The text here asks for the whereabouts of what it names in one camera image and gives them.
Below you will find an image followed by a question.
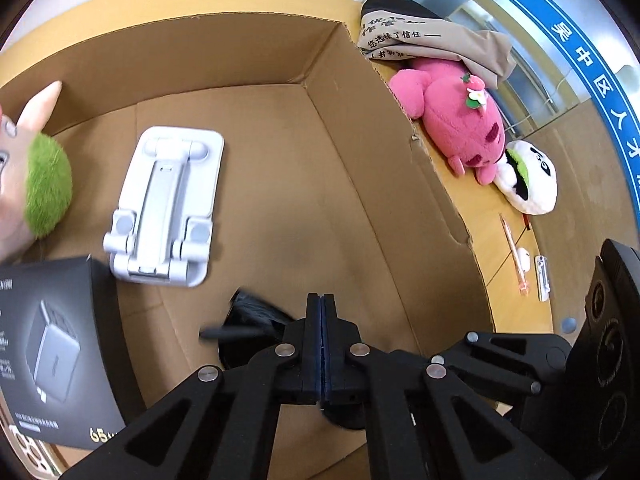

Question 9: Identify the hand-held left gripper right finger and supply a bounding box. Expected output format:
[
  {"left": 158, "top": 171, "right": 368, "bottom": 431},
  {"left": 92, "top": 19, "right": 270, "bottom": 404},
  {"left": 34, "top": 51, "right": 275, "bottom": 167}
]
[{"left": 322, "top": 292, "right": 576, "bottom": 480}]

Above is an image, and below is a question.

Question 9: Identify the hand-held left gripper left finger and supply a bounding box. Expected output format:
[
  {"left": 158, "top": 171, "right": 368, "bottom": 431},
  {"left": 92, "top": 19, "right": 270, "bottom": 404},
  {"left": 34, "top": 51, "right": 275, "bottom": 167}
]
[{"left": 60, "top": 292, "right": 323, "bottom": 480}]

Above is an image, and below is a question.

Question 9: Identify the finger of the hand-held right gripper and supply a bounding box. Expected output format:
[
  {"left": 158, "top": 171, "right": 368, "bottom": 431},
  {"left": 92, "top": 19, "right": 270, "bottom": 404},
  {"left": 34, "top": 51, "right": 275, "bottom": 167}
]
[{"left": 431, "top": 331, "right": 573, "bottom": 413}]

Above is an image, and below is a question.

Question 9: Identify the shallow cardboard box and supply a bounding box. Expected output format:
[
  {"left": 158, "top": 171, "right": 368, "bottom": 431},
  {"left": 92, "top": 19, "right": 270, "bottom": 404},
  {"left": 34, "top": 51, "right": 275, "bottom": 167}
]
[{"left": 0, "top": 14, "right": 496, "bottom": 480}]

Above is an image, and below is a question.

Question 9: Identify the white folding phone stand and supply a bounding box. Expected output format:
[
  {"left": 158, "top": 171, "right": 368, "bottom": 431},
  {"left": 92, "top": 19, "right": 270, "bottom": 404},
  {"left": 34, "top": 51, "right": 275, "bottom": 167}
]
[{"left": 102, "top": 126, "right": 225, "bottom": 288}]

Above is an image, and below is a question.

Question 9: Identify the black charger box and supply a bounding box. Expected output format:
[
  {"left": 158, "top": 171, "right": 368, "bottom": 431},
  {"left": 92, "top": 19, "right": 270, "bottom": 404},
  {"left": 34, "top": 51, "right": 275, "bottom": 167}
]
[{"left": 0, "top": 255, "right": 126, "bottom": 451}]

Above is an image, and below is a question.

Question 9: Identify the small white rectangular device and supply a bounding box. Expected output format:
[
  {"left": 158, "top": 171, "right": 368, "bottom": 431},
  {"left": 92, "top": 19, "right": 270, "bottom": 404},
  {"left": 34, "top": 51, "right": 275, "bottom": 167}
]
[{"left": 535, "top": 255, "right": 551, "bottom": 302}]

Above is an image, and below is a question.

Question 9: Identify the white panda plush toy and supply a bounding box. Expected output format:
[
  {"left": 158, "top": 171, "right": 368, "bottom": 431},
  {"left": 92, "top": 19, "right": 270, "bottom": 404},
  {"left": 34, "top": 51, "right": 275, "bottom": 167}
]
[{"left": 495, "top": 141, "right": 558, "bottom": 216}]

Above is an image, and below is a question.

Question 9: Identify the pink plush toy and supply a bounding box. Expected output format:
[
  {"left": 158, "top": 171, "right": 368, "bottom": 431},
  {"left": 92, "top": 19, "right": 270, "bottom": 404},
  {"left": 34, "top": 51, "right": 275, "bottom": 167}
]
[{"left": 389, "top": 57, "right": 507, "bottom": 186}]

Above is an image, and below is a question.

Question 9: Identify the beige phone case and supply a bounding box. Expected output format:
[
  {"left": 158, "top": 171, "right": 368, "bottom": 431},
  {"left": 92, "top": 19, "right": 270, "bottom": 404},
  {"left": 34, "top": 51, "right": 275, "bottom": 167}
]
[{"left": 0, "top": 425, "right": 56, "bottom": 480}]

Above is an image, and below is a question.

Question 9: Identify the pig plush toy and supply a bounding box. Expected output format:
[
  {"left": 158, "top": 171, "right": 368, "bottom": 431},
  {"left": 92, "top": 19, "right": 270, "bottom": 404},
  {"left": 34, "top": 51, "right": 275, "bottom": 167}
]
[{"left": 0, "top": 80, "right": 73, "bottom": 263}]

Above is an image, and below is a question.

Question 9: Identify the beige printed cloth bag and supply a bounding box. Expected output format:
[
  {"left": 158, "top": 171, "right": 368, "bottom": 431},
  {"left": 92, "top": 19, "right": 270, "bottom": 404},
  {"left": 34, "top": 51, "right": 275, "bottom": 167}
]
[{"left": 359, "top": 0, "right": 517, "bottom": 93}]

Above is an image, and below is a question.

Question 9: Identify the glass door with blue band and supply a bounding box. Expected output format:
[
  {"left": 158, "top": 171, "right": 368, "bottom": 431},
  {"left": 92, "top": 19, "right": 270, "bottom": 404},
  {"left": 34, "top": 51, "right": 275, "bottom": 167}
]
[{"left": 357, "top": 0, "right": 640, "bottom": 196}]

